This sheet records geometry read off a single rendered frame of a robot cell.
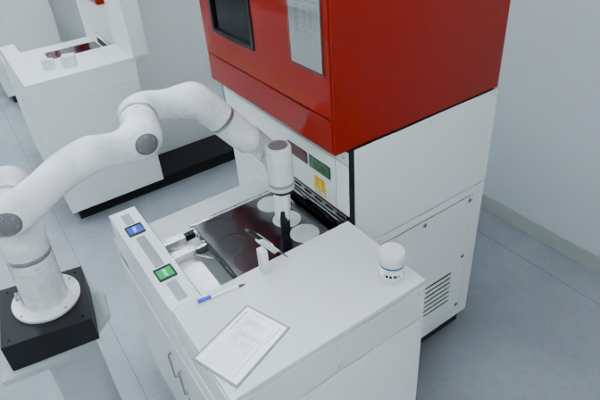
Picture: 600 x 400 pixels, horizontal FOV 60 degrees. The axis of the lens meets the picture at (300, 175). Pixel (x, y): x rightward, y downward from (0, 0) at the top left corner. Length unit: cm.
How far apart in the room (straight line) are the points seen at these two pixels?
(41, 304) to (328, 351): 83
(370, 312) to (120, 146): 77
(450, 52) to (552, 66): 117
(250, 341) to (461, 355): 142
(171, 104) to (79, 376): 94
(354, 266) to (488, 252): 168
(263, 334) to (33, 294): 67
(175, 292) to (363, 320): 54
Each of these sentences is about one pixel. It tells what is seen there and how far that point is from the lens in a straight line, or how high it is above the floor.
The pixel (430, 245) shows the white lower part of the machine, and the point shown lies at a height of 63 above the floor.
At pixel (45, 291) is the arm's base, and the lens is 168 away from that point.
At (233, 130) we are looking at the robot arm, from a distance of 148.
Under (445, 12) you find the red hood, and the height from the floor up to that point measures 156.
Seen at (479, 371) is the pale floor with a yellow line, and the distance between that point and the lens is 258.
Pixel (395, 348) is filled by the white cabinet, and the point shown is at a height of 76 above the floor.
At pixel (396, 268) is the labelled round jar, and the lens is 147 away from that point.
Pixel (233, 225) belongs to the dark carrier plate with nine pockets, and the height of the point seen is 90.
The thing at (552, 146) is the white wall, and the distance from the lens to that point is 300.
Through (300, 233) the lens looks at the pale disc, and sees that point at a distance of 178.
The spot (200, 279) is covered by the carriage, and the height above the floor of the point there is 88.
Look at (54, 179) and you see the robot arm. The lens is 146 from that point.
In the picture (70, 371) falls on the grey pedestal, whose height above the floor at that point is 67.
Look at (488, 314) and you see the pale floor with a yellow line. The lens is 281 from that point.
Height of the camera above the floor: 203
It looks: 33 degrees down
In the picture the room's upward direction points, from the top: 5 degrees counter-clockwise
